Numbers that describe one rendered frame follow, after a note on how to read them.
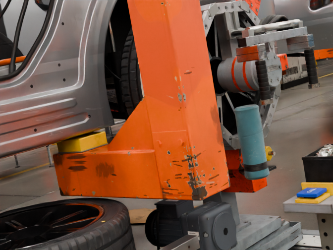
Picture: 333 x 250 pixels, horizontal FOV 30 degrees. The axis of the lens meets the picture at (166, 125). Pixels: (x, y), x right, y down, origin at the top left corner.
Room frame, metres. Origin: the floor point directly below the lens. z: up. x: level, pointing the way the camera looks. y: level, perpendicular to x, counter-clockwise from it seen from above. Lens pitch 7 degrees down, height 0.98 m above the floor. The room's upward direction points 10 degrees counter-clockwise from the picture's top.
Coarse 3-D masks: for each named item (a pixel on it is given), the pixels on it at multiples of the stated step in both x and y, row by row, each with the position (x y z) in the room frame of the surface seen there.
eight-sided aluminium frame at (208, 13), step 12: (240, 0) 2.41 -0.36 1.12; (204, 12) 2.25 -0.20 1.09; (216, 12) 2.28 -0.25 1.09; (240, 12) 2.43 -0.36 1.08; (252, 12) 2.46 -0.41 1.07; (204, 24) 2.22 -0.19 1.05; (240, 24) 2.49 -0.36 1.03; (252, 24) 2.46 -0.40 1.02; (276, 96) 2.52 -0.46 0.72; (264, 108) 2.52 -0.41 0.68; (264, 120) 2.44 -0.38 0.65; (228, 132) 2.25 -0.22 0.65; (264, 132) 2.41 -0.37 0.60; (228, 144) 2.24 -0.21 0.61
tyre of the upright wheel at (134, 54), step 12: (204, 0) 2.37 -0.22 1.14; (216, 0) 2.43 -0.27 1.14; (228, 0) 2.49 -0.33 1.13; (132, 36) 2.34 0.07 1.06; (132, 48) 2.30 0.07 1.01; (132, 60) 2.29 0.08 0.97; (132, 72) 2.27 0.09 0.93; (132, 84) 2.27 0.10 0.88; (132, 96) 2.28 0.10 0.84; (132, 108) 2.29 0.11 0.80
